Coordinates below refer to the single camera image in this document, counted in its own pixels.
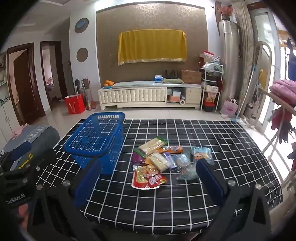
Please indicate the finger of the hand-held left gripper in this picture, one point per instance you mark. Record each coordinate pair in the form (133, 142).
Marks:
(16, 178)

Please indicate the yellow cloth cover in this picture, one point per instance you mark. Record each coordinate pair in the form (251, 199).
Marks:
(152, 46)

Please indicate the pink dustpan with broom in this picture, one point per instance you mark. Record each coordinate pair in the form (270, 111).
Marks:
(92, 105)

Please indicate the large red snack packet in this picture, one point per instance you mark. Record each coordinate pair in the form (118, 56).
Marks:
(140, 180)

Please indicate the clear crinkled snack packet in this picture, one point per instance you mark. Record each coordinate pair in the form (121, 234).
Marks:
(188, 174)
(183, 162)

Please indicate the dark wooden door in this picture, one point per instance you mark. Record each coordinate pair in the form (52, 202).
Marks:
(25, 88)

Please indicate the pink quilted jacket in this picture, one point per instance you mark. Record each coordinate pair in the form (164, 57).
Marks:
(283, 89)

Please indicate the patterned curtain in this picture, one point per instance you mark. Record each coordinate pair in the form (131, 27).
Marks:
(245, 46)

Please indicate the green-edged cracker packet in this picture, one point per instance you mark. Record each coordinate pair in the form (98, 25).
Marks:
(151, 145)

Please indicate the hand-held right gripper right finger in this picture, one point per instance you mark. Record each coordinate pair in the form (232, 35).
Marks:
(210, 183)

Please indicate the plate of oranges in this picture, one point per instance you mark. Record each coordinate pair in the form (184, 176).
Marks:
(108, 83)

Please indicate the dark blue garment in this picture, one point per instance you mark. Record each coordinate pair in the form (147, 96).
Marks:
(290, 64)

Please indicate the grey chair with yellow logo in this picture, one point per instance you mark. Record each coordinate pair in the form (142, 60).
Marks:
(44, 136)

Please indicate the standing air conditioner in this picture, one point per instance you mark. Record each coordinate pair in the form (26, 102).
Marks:
(229, 58)

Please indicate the black router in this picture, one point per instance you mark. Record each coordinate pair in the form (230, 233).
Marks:
(171, 74)

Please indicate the brown round wall plate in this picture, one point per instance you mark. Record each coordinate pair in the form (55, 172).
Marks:
(82, 55)

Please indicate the lilac snack packet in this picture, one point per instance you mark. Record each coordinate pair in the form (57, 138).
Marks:
(170, 160)

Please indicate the small red snack packet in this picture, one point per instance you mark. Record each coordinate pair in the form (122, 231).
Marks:
(156, 180)

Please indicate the light blue snack packet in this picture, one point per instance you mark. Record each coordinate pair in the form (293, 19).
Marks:
(202, 153)

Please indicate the pink cloth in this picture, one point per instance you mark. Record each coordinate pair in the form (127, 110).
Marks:
(20, 130)

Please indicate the pink gift bag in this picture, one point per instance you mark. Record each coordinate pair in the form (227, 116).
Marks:
(229, 107)

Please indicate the red gift bag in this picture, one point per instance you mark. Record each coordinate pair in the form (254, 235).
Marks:
(74, 104)

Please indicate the clear cracker packet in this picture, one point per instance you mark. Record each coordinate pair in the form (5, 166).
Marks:
(159, 162)

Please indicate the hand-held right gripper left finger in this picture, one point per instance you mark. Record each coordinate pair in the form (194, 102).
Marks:
(87, 182)

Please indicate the purple snack packet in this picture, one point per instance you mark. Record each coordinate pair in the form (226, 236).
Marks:
(137, 158)

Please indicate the blue plastic basket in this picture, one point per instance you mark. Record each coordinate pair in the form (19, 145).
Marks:
(97, 139)

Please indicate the brown cardboard box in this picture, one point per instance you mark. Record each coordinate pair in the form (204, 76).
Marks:
(190, 77)

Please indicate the black checked tablecloth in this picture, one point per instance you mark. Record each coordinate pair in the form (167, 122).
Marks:
(231, 143)

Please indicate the red artificial flowers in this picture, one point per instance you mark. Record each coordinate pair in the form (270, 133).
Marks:
(225, 11)

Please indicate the white wall cabinet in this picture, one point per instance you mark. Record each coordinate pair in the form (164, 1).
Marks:
(7, 115)

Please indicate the red garment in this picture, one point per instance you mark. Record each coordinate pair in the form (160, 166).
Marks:
(281, 118)

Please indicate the orange box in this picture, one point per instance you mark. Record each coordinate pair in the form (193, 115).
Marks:
(173, 98)

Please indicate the orange printed snack packet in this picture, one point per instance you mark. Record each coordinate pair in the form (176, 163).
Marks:
(172, 150)

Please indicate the white tufted cabinet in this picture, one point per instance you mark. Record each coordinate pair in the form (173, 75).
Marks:
(131, 96)

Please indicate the dark wooden door frame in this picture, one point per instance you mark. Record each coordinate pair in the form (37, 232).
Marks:
(59, 69)

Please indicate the blue round wall plate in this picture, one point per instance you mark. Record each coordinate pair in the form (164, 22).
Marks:
(81, 25)

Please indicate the white shelf rack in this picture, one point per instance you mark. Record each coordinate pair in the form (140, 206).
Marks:
(211, 89)

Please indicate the white paper roll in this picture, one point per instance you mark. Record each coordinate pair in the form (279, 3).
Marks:
(182, 102)

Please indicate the green cushion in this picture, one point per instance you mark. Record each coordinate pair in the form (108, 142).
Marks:
(173, 81)

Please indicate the blue white tissue box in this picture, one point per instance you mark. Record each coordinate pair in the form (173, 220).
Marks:
(159, 79)

